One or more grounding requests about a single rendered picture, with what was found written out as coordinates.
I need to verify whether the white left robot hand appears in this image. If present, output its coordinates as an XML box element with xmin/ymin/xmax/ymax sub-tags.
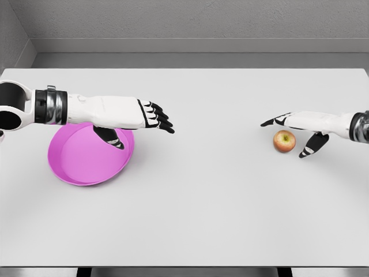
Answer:
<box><xmin>91</xmin><ymin>96</ymin><xmax>176</xmax><ymax>150</ymax></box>

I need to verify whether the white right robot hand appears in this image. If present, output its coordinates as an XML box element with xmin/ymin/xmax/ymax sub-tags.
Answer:
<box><xmin>260</xmin><ymin>111</ymin><xmax>330</xmax><ymax>159</ymax></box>

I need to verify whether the red yellow apple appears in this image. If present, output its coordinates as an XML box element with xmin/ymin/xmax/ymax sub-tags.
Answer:
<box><xmin>273</xmin><ymin>130</ymin><xmax>296</xmax><ymax>153</ymax></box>

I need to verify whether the pink plate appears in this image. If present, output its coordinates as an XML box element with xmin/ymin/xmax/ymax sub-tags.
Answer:
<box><xmin>47</xmin><ymin>121</ymin><xmax>135</xmax><ymax>188</ymax></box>

